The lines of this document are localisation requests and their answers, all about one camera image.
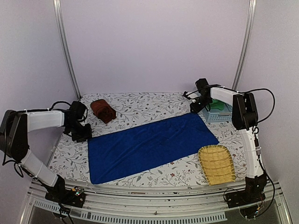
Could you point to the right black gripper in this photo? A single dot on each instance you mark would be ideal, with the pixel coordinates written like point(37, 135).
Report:
point(196, 109)

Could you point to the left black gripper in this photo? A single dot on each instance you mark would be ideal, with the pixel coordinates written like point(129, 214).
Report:
point(88, 135)

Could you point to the brown towel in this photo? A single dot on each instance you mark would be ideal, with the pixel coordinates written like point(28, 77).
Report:
point(103, 111)

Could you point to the blue towel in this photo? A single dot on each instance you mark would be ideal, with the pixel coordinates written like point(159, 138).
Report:
point(120, 154)

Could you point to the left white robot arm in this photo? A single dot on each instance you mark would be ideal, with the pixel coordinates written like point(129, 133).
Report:
point(14, 131)

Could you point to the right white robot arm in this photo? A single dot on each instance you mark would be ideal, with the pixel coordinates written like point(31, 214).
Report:
point(245, 120)

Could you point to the green towel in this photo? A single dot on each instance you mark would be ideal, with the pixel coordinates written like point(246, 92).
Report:
point(216, 104)

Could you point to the light blue plastic basket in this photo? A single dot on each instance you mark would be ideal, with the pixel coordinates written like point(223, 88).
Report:
point(216, 115)

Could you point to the yellow bamboo tray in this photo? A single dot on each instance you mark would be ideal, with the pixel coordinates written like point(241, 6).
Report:
point(217, 164)

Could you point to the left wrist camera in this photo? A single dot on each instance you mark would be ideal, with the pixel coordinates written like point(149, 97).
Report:
point(79, 110)

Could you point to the aluminium front rail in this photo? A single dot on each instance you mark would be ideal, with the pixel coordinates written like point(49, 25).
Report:
point(110, 204)

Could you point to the left aluminium frame post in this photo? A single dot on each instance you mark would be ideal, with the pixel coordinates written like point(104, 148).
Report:
point(65, 48)

